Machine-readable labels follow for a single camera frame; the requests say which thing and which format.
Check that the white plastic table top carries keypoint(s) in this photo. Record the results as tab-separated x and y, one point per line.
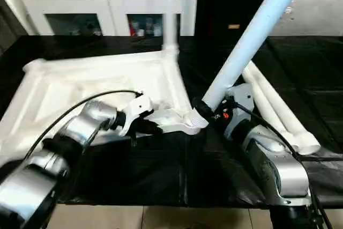
80	89

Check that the white plastic table leg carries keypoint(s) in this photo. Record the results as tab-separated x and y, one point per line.
270	105
254	33
170	11
284	105

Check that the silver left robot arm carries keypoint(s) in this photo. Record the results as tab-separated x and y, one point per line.
53	148

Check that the black work mat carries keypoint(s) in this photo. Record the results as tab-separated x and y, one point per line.
147	172

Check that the black furniture with yellow label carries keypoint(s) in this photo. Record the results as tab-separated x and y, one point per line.
227	1

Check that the white glass-door cabinet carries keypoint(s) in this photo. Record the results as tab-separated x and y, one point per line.
93	6

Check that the grey cushion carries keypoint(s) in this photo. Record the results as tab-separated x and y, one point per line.
313	17

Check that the grey curtain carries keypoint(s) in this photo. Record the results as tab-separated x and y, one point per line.
10	25

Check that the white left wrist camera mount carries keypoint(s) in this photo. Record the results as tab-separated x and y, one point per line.
136	108

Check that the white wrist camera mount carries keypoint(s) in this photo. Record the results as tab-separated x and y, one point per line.
244	97
136	108

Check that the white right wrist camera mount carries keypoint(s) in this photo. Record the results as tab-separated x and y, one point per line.
244	97

